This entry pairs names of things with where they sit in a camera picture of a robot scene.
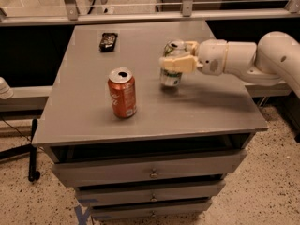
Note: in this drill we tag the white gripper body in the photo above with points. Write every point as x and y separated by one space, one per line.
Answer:
211 56

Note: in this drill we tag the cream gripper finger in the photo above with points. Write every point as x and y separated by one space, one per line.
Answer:
192 47
184 64

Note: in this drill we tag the green white 7up can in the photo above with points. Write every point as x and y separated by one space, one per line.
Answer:
171 75

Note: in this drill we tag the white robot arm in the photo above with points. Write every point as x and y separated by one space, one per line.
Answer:
275 58

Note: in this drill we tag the red coke can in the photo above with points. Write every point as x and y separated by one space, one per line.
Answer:
122 91

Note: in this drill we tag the black snack bag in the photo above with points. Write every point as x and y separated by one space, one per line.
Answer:
107 43

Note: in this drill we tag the grey drawer cabinet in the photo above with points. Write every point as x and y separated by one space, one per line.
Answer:
204 114

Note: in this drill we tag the top grey drawer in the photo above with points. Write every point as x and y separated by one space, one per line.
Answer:
121 171

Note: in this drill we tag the grey drawer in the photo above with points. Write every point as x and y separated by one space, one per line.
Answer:
121 171
150 209
156 193

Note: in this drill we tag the middle grey drawer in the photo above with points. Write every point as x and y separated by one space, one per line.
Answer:
156 193

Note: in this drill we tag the bottom grey drawer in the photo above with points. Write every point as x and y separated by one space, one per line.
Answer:
150 209

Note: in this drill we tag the white cylinder object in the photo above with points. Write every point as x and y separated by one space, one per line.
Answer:
5 90

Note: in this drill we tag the blue floor tape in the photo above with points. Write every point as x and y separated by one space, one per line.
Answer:
83 216

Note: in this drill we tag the black tripod stand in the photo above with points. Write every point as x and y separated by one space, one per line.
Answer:
33 173

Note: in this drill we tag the metal railing frame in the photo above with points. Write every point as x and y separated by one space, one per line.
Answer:
52 12

